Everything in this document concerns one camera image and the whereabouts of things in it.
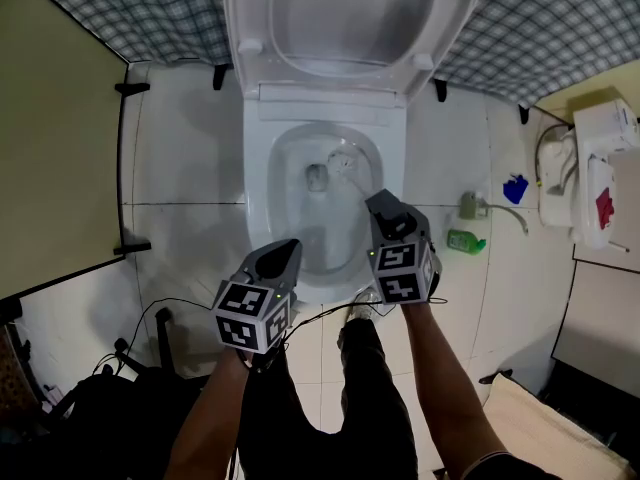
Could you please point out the olive partition board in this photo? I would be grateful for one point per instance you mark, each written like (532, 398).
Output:
(55, 143)

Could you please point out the black clamp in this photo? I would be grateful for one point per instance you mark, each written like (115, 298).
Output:
(523, 114)
(440, 90)
(219, 75)

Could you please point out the white washing appliance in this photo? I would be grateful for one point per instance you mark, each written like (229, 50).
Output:
(602, 133)

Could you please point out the green plastic bottle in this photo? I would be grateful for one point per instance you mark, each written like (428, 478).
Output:
(462, 240)

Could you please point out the blue cloth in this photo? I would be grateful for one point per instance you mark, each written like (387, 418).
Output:
(515, 188)

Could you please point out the white toilet seat and lid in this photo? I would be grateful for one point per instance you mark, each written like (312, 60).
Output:
(350, 13)

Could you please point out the person's black trousers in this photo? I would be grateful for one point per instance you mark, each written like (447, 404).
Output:
(365, 408)

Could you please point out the person's left forearm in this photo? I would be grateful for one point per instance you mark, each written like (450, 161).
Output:
(210, 418)

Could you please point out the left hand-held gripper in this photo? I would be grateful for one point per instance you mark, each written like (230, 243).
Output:
(250, 308)

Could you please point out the person's right forearm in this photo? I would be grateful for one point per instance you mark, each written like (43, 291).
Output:
(440, 383)

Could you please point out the checked fabric curtain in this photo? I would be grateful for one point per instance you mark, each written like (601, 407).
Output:
(150, 8)

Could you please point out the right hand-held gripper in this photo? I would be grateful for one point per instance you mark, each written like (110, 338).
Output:
(400, 263)

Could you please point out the beige partition board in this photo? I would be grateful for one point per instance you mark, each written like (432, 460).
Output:
(590, 90)

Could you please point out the black partition foot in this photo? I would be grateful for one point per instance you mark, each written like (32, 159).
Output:
(132, 87)
(134, 247)

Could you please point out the white toilet brush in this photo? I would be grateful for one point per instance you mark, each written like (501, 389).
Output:
(344, 163)

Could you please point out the red cloth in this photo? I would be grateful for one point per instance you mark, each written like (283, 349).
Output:
(605, 208)

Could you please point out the white cabinet panel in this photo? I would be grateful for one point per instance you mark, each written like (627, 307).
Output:
(600, 328)

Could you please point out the white toilet bowl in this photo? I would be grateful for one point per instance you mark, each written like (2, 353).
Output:
(260, 168)

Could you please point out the person's white shoe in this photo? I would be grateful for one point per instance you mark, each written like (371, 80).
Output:
(366, 305)

